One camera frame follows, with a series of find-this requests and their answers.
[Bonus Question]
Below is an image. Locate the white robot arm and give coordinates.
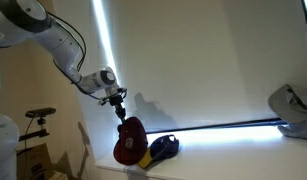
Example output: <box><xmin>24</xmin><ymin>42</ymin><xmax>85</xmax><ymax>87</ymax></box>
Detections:
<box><xmin>0</xmin><ymin>0</ymin><xmax>123</xmax><ymax>180</ymax></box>

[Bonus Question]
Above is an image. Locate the black camera on stand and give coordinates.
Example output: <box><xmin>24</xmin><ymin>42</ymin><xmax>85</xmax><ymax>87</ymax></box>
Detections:
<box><xmin>19</xmin><ymin>107</ymin><xmax>56</xmax><ymax>141</ymax></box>

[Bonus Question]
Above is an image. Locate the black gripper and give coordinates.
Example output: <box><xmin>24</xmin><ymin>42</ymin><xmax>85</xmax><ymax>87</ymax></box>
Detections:
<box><xmin>104</xmin><ymin>88</ymin><xmax>127</xmax><ymax>123</ymax></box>

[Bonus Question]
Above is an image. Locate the navy cap with yellow brim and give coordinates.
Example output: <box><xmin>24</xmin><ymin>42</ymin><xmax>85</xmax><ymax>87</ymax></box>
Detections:
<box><xmin>138</xmin><ymin>134</ymin><xmax>179</xmax><ymax>169</ymax></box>

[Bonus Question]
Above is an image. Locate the red baseball cap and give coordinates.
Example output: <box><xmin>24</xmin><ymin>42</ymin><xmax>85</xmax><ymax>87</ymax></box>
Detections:
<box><xmin>113</xmin><ymin>117</ymin><xmax>148</xmax><ymax>165</ymax></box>

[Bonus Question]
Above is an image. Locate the grey cap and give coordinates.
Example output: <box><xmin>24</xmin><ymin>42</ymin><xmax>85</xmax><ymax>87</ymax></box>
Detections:
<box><xmin>268</xmin><ymin>84</ymin><xmax>307</xmax><ymax>139</ymax></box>

